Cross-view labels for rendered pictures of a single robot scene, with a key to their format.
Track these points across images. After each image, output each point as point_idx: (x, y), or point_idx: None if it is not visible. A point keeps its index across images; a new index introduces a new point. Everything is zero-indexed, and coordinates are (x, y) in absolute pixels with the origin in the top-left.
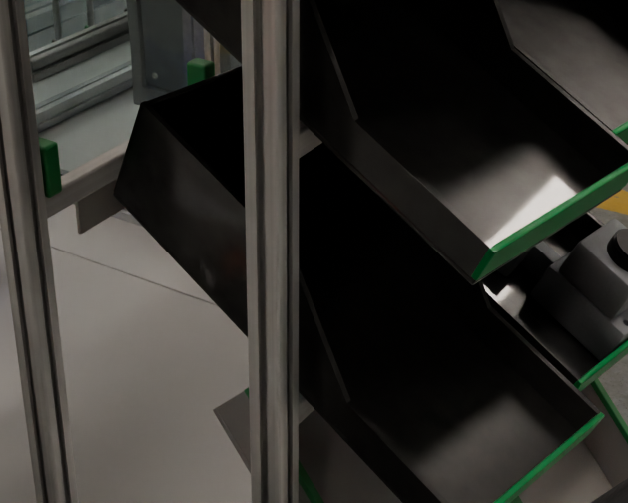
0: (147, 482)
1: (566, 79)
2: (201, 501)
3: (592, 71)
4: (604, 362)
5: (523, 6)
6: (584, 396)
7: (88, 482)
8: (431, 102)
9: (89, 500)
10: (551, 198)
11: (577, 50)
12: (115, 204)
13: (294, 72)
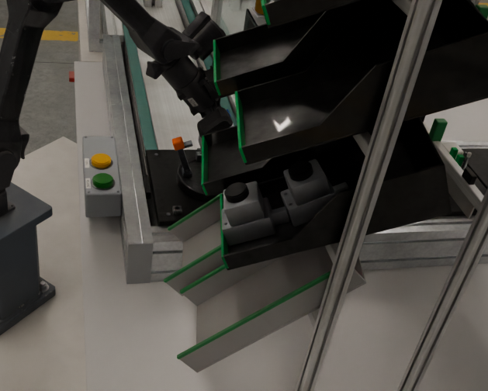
0: (452, 385)
1: (282, 109)
2: (423, 390)
3: (282, 120)
4: (220, 205)
5: (333, 108)
6: (211, 181)
7: (468, 368)
8: (285, 56)
9: (454, 361)
10: (229, 75)
11: (296, 119)
12: None
13: None
